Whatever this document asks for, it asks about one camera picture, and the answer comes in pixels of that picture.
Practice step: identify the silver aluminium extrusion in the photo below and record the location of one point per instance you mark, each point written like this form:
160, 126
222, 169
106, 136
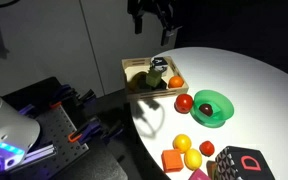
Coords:
40, 153

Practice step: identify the black robot stand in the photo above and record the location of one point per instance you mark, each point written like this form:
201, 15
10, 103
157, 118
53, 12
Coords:
97, 163

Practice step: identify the large red toy tomato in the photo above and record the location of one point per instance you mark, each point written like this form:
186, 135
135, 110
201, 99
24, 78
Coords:
184, 103

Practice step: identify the purple clamp with orange tip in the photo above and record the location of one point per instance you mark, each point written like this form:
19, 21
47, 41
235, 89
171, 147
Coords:
84, 131

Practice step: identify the orange toy cube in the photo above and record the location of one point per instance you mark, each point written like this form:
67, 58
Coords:
172, 160

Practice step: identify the pink toy block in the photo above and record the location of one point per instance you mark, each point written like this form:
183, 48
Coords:
199, 175

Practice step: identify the large black letter cube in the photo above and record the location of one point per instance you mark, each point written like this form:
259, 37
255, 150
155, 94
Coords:
247, 163

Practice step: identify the green toy block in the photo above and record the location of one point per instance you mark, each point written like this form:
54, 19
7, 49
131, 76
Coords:
154, 77

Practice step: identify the dark red toy plum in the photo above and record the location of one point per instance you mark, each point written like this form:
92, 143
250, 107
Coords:
206, 109

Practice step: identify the small red toy tomato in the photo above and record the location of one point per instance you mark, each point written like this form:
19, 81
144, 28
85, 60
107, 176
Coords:
207, 148

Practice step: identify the yellow toy lemon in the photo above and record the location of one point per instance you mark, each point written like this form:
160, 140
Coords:
182, 143
193, 159

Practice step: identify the black white patterned cube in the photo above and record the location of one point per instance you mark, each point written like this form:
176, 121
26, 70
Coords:
159, 64

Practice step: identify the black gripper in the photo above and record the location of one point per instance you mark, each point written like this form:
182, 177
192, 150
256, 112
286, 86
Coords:
150, 5

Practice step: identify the black clamp with orange tip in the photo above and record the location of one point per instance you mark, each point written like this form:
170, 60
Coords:
61, 96

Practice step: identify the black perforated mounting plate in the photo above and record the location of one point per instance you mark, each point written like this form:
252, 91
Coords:
55, 128

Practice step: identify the brown toy block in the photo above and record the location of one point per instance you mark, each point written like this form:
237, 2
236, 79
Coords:
211, 169

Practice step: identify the wooden tray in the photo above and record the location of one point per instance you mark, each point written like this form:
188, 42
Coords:
157, 94

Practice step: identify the green plastic bowl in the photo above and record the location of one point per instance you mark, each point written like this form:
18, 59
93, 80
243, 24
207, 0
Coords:
217, 97

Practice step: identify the toy orange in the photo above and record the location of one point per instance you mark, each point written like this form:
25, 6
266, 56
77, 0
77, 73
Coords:
176, 82

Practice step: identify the black purple spring clamp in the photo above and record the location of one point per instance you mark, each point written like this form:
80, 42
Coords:
114, 128

